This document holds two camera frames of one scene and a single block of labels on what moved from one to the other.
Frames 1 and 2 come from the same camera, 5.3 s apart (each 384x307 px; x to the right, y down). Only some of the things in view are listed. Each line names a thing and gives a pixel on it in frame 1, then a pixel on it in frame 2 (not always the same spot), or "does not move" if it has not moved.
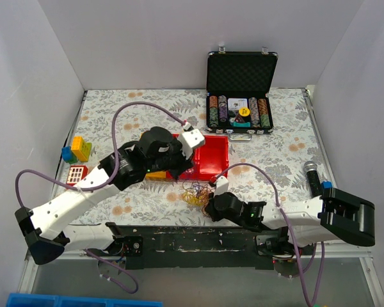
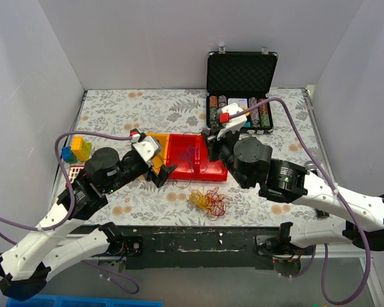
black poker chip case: (239, 86) does not move
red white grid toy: (76, 173) does not move
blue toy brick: (66, 153) does not move
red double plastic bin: (210, 158) does not move
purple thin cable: (197, 187) -> (189, 167)
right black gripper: (213, 208) -> (213, 146)
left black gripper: (182, 162) -> (150, 169)
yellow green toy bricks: (80, 148) does not move
